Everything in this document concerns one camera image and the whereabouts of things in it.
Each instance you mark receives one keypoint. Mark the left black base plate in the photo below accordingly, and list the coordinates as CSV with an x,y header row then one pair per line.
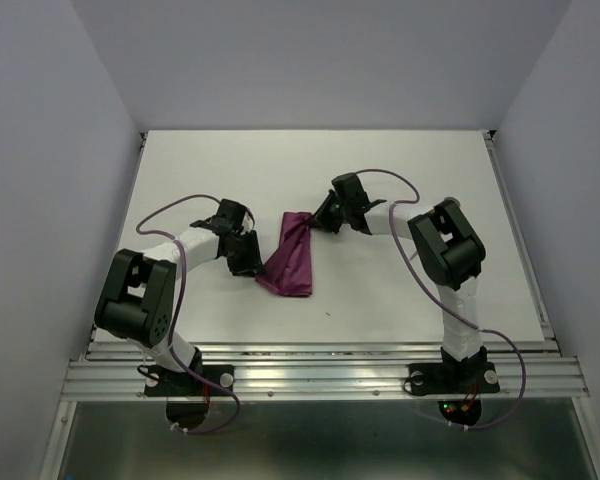
x,y
200,382

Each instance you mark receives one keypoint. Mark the aluminium rail frame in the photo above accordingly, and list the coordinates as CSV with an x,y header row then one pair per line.
x,y
329,411

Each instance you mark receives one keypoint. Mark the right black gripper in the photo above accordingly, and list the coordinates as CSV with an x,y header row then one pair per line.
x,y
321,218

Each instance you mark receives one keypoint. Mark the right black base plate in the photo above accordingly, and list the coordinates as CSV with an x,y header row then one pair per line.
x,y
426,379

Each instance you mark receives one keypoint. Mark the purple cloth napkin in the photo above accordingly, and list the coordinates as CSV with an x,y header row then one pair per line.
x,y
288,271

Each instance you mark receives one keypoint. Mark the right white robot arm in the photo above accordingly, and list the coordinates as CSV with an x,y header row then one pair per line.
x,y
440,248

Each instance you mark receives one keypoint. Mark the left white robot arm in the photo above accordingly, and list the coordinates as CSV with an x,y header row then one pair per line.
x,y
144,290

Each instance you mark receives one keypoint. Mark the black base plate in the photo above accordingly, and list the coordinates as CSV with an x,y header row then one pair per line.
x,y
200,382
426,379

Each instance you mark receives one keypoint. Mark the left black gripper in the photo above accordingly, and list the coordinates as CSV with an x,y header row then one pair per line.
x,y
253,259

